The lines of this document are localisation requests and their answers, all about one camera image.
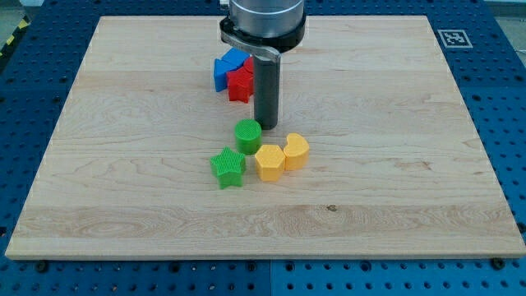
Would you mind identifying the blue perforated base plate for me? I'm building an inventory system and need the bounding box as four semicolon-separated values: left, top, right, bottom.
1;1;525;295

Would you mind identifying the white fiducial marker tag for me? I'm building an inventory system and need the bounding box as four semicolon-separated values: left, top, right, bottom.
437;29;473;49

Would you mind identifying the red star block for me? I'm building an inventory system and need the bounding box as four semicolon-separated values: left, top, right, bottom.
226;67;253;104

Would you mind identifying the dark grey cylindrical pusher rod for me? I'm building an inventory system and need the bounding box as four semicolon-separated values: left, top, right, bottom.
253;56;280;130

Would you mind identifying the yellow hexagon block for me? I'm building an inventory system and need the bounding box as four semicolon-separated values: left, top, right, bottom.
255;145;286;182

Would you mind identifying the yellow heart block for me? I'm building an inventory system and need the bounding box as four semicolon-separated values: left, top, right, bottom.
283;133;310;171

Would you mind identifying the blue cube block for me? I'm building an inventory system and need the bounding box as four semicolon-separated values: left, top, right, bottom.
221;48;251;68

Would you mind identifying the light wooden board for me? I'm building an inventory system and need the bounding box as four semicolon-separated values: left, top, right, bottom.
6;16;525;260

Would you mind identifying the red round block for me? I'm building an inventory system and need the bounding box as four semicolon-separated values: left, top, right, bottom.
243;56;254;74

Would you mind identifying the green cylinder block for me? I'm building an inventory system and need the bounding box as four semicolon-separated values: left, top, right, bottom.
234;119;262;155

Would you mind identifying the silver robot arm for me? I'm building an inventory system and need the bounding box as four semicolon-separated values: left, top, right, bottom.
219;0;306;64

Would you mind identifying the blue pentagon block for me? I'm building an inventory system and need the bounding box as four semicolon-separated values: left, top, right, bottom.
213;58;238;92

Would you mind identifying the green star block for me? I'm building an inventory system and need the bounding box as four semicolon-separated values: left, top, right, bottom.
210;146;246;189

